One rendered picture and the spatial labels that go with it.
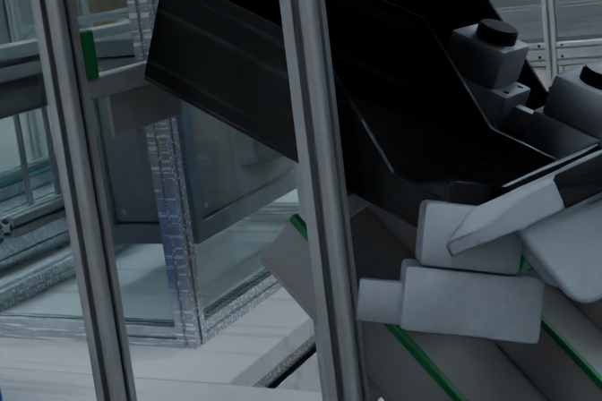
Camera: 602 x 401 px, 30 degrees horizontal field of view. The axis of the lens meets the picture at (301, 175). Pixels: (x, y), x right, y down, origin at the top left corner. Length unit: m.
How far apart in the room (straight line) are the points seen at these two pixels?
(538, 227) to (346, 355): 0.19
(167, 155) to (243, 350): 0.28
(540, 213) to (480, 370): 0.28
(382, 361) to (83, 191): 0.21
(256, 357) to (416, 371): 0.82
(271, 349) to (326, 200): 0.90
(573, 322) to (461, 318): 0.40
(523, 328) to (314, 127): 0.18
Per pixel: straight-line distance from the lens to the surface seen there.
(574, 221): 0.51
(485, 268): 0.52
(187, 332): 1.55
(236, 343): 1.55
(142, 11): 1.47
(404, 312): 0.52
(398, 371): 0.69
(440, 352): 0.75
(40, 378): 1.55
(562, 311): 0.91
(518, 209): 0.50
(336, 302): 0.65
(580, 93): 0.80
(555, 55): 4.48
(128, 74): 0.77
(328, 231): 0.64
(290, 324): 1.60
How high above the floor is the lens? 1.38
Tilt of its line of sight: 11 degrees down
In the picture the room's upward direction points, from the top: 7 degrees counter-clockwise
